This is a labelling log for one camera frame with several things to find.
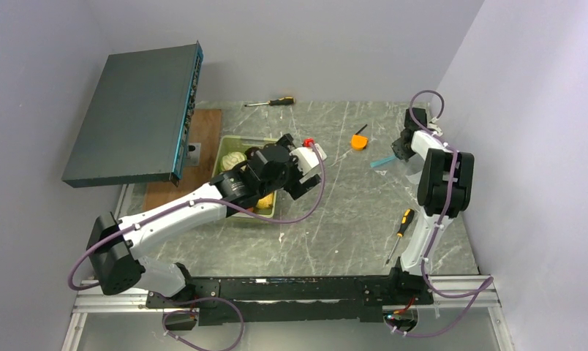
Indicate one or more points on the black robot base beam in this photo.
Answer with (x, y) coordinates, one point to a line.
(220, 300)

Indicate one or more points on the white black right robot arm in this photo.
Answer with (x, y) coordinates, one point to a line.
(444, 189)

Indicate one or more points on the clear zip top bag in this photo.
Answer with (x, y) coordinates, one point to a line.
(411, 168)

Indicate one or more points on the green plastic food bin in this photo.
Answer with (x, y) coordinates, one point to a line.
(237, 143)

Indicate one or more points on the dark grey flat panel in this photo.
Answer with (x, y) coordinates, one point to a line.
(137, 126)

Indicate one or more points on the aluminium frame rail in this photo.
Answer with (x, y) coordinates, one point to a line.
(449, 292)

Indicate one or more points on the brown wooden board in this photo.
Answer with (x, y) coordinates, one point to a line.
(199, 164)

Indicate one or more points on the yellow black screwdriver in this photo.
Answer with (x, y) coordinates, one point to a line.
(283, 101)
(405, 222)

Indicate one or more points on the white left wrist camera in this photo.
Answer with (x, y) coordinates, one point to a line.
(308, 157)

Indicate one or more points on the small metal bracket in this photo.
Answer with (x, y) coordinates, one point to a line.
(193, 153)

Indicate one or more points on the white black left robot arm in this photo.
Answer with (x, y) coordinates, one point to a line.
(118, 248)

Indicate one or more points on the yellow black screwdriver far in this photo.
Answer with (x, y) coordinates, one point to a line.
(283, 101)

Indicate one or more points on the yellow black screwdriver near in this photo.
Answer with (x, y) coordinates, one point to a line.
(405, 222)

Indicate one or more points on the dark purple fruit toy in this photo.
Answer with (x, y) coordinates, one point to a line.
(250, 152)

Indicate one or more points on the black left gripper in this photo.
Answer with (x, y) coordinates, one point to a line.
(296, 188)

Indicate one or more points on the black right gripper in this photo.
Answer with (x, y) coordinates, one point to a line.
(398, 151)

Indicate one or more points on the yellow lemon toy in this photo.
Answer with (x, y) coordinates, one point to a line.
(266, 202)

